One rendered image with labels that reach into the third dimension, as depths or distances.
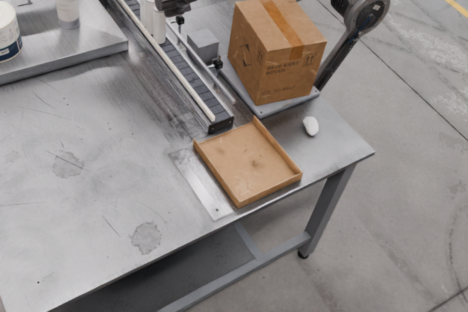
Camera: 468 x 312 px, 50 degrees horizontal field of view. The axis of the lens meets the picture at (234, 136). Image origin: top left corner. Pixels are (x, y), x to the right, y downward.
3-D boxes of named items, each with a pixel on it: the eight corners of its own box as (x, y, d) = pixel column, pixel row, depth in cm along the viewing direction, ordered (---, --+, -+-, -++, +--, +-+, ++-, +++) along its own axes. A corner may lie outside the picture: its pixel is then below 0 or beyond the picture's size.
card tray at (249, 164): (192, 145, 177) (193, 138, 174) (253, 122, 188) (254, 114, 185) (238, 209, 162) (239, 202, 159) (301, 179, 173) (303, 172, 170)
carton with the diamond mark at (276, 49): (226, 56, 209) (235, 1, 189) (278, 48, 217) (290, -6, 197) (255, 106, 191) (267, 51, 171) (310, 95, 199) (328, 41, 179)
